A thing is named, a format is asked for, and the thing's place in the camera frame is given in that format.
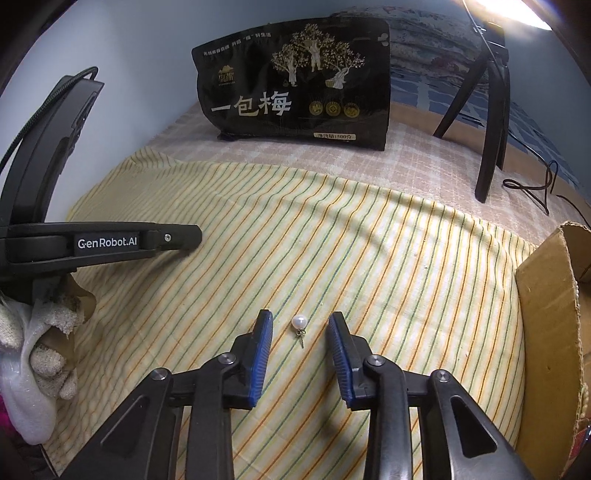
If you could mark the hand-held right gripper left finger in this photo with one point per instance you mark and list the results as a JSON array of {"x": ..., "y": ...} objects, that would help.
[{"x": 261, "y": 364}]

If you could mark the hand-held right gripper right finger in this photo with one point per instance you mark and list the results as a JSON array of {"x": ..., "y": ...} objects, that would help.
[{"x": 342, "y": 364}]

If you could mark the pearl earring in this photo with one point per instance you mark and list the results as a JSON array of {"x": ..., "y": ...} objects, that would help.
[{"x": 299, "y": 321}]

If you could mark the cardboard box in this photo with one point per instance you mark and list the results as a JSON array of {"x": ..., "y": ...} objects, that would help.
[{"x": 545, "y": 323}]

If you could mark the person's left hand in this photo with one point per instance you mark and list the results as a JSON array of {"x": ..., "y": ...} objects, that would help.
[{"x": 55, "y": 316}]

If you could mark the yellow striped cloth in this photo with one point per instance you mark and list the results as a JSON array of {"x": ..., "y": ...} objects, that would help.
[{"x": 369, "y": 254}]

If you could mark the brown cloth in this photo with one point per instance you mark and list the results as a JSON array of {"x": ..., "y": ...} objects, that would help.
[{"x": 85, "y": 300}]

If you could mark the white glossy cloth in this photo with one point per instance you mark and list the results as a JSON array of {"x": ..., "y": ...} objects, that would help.
[{"x": 23, "y": 406}]

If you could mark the beige checked blanket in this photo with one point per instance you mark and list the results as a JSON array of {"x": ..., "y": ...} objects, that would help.
[{"x": 415, "y": 161}]

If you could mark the black snack bag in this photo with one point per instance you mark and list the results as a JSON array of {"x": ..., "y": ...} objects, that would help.
[{"x": 258, "y": 69}]

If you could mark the black tripod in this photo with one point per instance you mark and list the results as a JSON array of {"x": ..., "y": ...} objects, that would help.
[{"x": 491, "y": 138}]

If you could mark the blue patterned bed sheet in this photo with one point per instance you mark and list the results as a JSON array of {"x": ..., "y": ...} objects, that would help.
[{"x": 425, "y": 87}]

